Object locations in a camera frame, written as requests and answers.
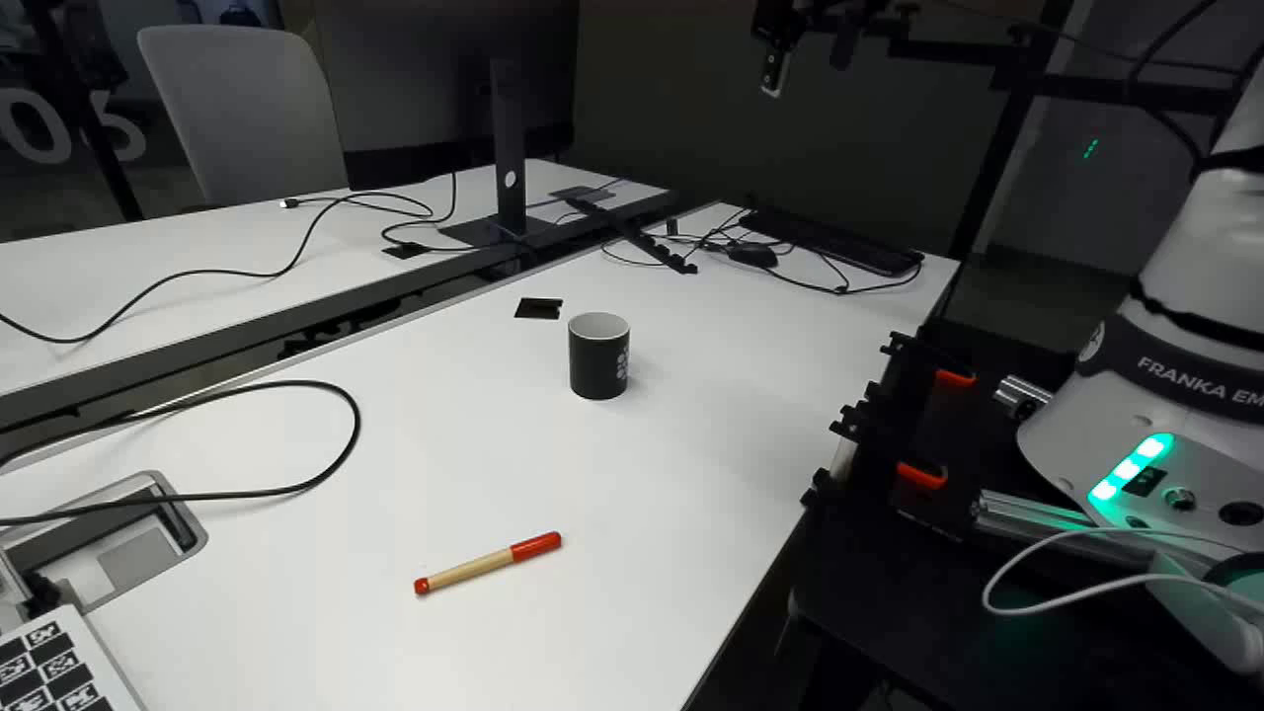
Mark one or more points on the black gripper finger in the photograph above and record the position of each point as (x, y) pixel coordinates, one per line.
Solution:
(776, 45)
(852, 23)

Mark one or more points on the red and tan pen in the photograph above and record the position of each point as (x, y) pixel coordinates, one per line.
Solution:
(486, 561)

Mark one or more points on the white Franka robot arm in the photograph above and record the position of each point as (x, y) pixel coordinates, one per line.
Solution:
(1187, 262)

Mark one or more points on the black mug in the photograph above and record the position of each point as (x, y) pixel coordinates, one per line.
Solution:
(599, 362)

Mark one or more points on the black power strip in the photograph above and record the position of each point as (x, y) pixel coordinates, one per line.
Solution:
(843, 241)

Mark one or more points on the black monitor stand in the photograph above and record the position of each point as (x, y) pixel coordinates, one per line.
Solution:
(509, 131)

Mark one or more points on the black square table plate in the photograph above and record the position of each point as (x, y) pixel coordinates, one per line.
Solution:
(540, 308)

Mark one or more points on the grey office chair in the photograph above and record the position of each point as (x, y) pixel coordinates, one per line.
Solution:
(249, 112)

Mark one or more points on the silver laptop with black keys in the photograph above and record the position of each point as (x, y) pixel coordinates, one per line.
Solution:
(54, 665)

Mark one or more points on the black camera stand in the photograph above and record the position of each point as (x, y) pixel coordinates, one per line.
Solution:
(998, 145)

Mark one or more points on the black table divider rail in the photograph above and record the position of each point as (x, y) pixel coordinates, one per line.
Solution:
(261, 337)

